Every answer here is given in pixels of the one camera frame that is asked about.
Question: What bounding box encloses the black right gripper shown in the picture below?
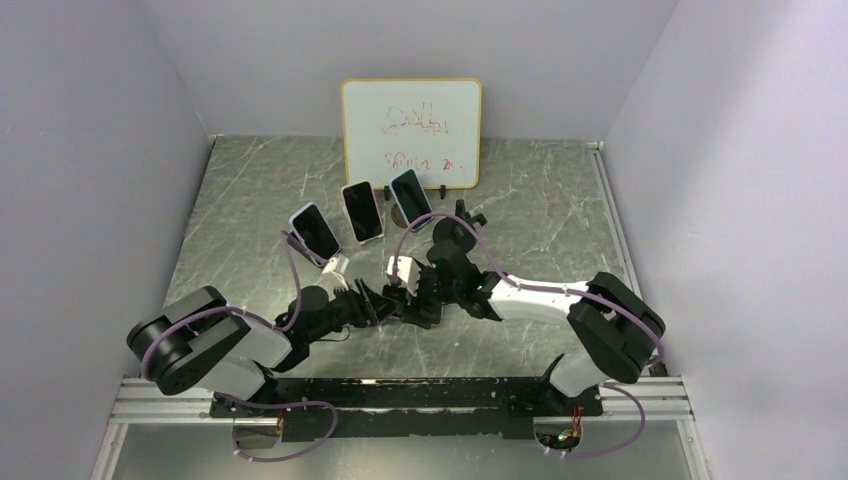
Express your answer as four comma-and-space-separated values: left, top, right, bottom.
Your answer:
397, 263, 462, 329

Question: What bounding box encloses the beige pink case phone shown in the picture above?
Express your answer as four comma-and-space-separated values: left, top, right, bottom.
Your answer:
341, 181, 385, 244

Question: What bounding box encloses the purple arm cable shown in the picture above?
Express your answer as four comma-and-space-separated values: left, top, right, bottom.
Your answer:
139, 228, 340, 464
390, 211, 667, 460

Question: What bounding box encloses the black round phone stand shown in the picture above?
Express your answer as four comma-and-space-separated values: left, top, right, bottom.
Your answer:
432, 199, 488, 254

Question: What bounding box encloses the lilac case phone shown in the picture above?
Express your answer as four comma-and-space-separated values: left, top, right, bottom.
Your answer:
289, 202, 342, 267

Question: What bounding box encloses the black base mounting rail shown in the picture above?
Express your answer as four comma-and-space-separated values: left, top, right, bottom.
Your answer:
109, 377, 694, 449

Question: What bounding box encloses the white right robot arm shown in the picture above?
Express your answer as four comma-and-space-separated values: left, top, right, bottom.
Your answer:
386, 241, 666, 414

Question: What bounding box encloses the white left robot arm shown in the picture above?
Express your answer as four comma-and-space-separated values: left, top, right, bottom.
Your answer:
126, 280, 397, 416

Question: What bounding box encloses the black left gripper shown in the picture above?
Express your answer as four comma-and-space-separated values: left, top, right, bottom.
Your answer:
305, 277, 398, 343

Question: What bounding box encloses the black folding phone stand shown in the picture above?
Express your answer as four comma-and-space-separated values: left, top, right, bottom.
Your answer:
281, 230, 328, 268

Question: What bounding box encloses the wooden round phone stand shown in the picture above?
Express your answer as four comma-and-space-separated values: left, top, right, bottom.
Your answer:
390, 203, 408, 229

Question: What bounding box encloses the yellow framed whiteboard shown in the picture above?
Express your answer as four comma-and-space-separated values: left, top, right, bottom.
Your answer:
340, 78, 483, 190

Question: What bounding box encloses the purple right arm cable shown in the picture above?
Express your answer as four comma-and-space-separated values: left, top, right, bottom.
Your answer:
390, 211, 667, 460

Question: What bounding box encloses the blue case phone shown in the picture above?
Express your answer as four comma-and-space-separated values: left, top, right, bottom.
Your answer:
389, 169, 433, 226

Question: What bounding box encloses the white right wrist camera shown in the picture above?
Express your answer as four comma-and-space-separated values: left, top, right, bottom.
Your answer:
386, 256, 421, 296

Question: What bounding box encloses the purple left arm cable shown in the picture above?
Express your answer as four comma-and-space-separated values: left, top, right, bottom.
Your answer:
139, 228, 340, 464

